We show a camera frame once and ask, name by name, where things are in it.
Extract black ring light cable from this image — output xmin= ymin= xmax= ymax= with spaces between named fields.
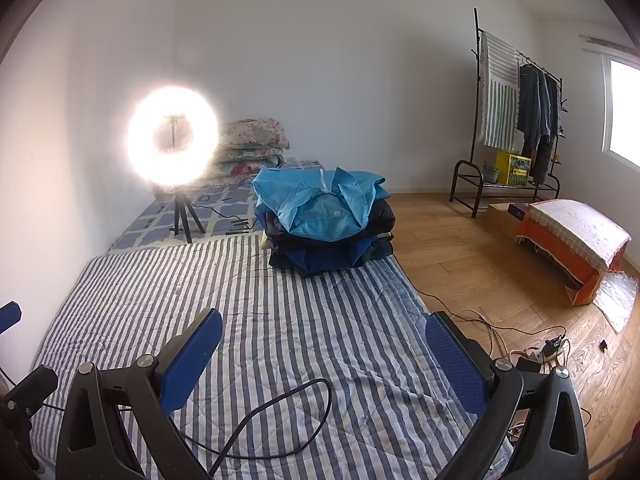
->
xmin=192 ymin=204 xmax=253 ymax=233

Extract dark hanging clothes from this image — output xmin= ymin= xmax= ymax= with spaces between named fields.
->
xmin=516 ymin=62 xmax=563 ymax=185

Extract window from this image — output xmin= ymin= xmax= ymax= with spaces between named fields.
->
xmin=602 ymin=52 xmax=640 ymax=171

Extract black tripod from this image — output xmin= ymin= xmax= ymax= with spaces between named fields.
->
xmin=164 ymin=114 xmax=207 ymax=245

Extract white cloth cover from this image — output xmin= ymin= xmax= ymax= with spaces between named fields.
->
xmin=530 ymin=199 xmax=633 ymax=268

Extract grey striped mattress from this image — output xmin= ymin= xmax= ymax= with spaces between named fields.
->
xmin=30 ymin=232 xmax=516 ymax=480

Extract orange cardboard box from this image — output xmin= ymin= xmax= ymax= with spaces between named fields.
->
xmin=516 ymin=210 xmax=621 ymax=307

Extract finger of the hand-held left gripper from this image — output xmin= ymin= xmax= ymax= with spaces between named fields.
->
xmin=2 ymin=365 xmax=59 ymax=417
xmin=0 ymin=301 xmax=22 ymax=336

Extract light wooden low box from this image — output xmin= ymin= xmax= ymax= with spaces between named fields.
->
xmin=487 ymin=201 xmax=521 ymax=238

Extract yellow box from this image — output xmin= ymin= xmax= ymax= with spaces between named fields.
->
xmin=495 ymin=150 xmax=532 ymax=187

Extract blue patterned bed sheet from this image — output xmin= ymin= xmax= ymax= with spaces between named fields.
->
xmin=107 ymin=157 xmax=323 ymax=253

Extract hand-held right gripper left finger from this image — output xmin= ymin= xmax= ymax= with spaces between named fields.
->
xmin=56 ymin=307 xmax=224 ymax=480

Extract black clothes rack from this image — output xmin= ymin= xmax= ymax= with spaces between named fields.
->
xmin=449 ymin=7 xmax=571 ymax=219

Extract bubble wrap sheet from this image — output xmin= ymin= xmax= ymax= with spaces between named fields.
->
xmin=592 ymin=272 xmax=640 ymax=333

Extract light blue work coat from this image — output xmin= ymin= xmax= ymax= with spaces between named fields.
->
xmin=251 ymin=166 xmax=390 ymax=240

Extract floor cable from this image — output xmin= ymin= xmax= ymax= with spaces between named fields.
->
xmin=417 ymin=292 xmax=566 ymax=356

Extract pile of folded dark clothes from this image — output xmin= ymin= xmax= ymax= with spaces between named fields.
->
xmin=254 ymin=200 xmax=397 ymax=276

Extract white power strip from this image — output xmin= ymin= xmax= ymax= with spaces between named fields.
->
xmin=525 ymin=337 xmax=571 ymax=361

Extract striped hanging towel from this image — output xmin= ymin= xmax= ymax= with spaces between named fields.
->
xmin=479 ymin=30 xmax=522 ymax=152

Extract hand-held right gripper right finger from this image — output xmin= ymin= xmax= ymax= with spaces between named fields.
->
xmin=425 ymin=311 xmax=591 ymax=480

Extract folded floral quilt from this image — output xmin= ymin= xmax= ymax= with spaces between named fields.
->
xmin=207 ymin=117 xmax=292 ymax=188

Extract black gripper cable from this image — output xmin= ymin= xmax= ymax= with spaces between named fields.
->
xmin=207 ymin=377 xmax=333 ymax=476

